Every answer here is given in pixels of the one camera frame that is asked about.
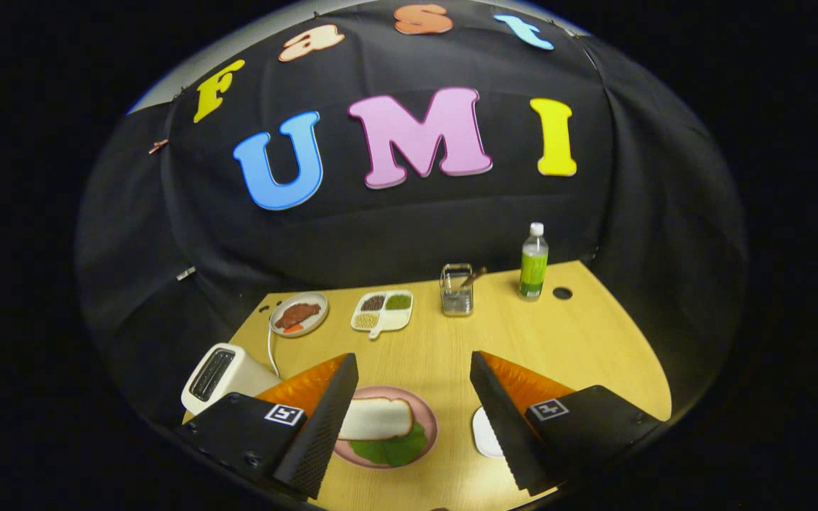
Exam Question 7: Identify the green lettuce leaf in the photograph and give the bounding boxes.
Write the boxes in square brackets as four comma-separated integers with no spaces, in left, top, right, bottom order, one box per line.
[349,422,428,468]

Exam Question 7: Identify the small beige plate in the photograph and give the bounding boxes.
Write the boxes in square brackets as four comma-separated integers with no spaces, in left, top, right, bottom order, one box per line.
[269,291,329,338]

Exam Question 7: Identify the pink plate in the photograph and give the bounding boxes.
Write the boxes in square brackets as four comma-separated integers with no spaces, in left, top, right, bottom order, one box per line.
[333,385,439,469]

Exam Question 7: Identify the green label bottle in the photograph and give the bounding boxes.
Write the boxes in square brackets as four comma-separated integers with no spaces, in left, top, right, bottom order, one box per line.
[518,222,550,302]

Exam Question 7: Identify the white divided dish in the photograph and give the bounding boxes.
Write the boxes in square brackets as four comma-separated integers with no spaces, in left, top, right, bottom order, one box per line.
[350,290,414,341]

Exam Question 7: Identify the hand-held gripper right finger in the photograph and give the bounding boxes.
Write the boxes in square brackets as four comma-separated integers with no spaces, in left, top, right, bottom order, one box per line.
[469,350,664,498]

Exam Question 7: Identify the metal wire utensil basket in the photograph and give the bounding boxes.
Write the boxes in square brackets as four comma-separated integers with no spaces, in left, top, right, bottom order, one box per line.
[440,263,474,317]

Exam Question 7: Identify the white toaster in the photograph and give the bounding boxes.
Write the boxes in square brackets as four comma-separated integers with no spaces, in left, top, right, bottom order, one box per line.
[181,343,283,416]

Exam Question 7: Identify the white plate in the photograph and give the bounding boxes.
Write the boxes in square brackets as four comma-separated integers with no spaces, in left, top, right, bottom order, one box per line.
[472,406,506,458]

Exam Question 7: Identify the brown crust bread slice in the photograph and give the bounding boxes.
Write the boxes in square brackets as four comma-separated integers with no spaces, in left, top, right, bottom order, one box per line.
[338,397,415,441]

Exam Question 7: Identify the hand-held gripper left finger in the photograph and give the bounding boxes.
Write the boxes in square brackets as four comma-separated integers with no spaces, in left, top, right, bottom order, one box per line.
[175,352,360,501]

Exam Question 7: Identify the black backdrop cloth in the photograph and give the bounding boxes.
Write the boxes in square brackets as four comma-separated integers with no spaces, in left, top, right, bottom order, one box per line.
[74,0,749,427]

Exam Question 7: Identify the brown steak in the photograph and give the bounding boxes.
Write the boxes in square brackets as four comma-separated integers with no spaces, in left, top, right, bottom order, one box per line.
[274,303,322,329]

